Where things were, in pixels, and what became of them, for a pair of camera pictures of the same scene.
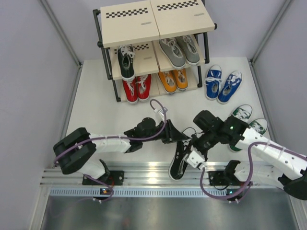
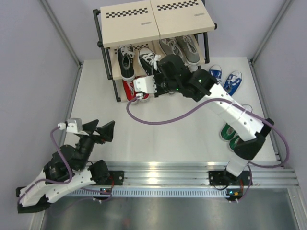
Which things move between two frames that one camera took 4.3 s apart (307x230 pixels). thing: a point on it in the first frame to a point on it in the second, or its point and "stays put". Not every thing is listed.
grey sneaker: (173, 52) stays put
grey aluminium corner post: (268, 33) stays put
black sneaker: (179, 160) to (148, 60)
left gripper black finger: (175, 133) to (106, 131)
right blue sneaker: (230, 86) stays put
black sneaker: (126, 57) stays put
